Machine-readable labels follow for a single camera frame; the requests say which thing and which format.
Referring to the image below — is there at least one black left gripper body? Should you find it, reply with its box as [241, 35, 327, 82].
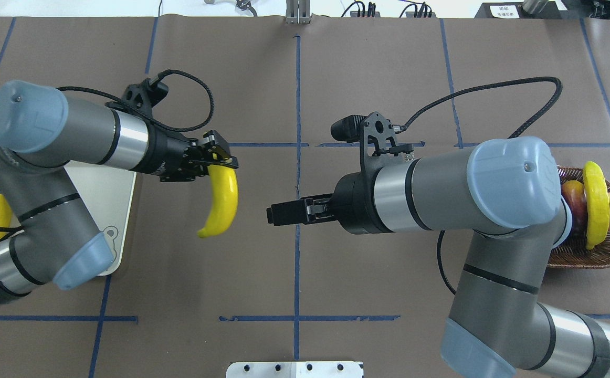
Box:
[145, 131, 216, 182]

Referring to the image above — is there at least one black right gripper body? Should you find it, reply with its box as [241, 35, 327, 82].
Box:
[314, 171, 392, 235]

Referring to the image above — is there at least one yellow banana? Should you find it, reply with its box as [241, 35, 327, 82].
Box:
[197, 165, 239, 238]
[582, 161, 610, 250]

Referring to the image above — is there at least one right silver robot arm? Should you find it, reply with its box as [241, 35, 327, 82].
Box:
[267, 136, 610, 377]

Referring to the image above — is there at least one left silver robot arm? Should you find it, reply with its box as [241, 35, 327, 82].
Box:
[0, 75, 239, 306]

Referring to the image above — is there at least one brown wicker basket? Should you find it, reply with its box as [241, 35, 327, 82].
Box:
[548, 166, 610, 269]

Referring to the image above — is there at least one white bear print tray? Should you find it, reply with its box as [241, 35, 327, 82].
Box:
[0, 160, 137, 276]

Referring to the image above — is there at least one brown paper table cover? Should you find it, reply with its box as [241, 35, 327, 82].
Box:
[0, 15, 610, 377]

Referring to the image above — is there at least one dark red mango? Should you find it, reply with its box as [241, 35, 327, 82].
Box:
[561, 180, 588, 235]

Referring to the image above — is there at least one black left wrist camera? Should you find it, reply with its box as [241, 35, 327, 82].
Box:
[122, 78, 169, 117]

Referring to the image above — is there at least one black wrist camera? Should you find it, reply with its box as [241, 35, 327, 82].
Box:
[330, 112, 415, 174]
[122, 78, 169, 117]

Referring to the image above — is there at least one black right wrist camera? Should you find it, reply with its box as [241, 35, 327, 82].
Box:
[330, 112, 415, 174]

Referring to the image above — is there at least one aluminium frame post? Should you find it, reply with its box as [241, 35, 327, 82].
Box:
[285, 0, 311, 25]

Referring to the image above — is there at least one white camera mast base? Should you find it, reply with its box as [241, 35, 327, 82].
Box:
[225, 361, 365, 377]

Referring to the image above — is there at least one black right camera cable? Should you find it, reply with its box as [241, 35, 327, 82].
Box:
[394, 77, 563, 295]

